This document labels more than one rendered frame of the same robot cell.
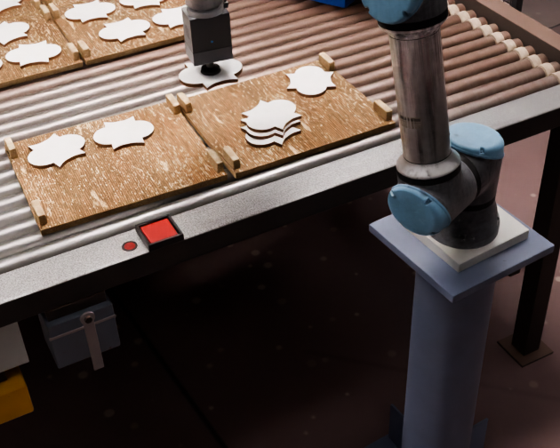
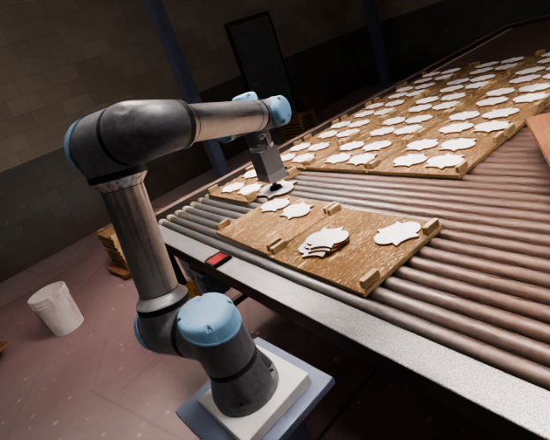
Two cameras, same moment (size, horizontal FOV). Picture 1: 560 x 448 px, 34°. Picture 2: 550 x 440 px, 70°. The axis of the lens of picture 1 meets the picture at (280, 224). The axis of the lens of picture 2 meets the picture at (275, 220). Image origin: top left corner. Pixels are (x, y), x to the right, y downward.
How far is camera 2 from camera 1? 198 cm
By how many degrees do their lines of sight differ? 73
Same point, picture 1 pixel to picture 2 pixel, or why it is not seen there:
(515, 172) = not seen: outside the picture
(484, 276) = (196, 426)
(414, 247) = not seen: hidden behind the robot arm
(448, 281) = (191, 402)
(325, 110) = (360, 256)
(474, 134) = (202, 309)
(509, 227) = (247, 425)
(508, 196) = not seen: outside the picture
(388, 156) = (320, 310)
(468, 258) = (205, 403)
